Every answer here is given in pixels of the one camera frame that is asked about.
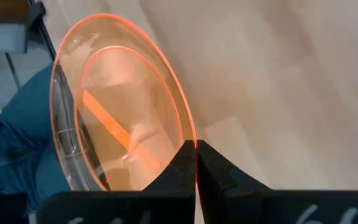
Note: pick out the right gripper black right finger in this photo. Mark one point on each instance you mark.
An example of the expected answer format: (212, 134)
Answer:
(222, 193)

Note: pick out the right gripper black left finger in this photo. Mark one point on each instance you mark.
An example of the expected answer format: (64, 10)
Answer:
(172, 177)

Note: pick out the orange translucent plastic plate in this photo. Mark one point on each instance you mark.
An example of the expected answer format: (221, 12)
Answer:
(120, 93)

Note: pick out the person's leg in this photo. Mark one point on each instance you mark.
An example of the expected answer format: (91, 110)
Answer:
(20, 140)

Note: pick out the white box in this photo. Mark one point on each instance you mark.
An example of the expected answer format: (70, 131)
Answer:
(3, 37)

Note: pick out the black aluminium rig frame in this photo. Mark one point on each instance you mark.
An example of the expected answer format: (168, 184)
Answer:
(49, 43)

